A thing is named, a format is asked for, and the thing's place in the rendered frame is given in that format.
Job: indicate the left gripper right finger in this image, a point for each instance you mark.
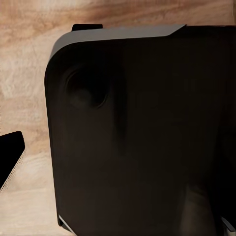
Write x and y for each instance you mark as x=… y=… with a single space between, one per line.
x=228 y=146

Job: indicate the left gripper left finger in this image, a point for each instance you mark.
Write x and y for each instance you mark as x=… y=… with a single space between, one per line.
x=12 y=146

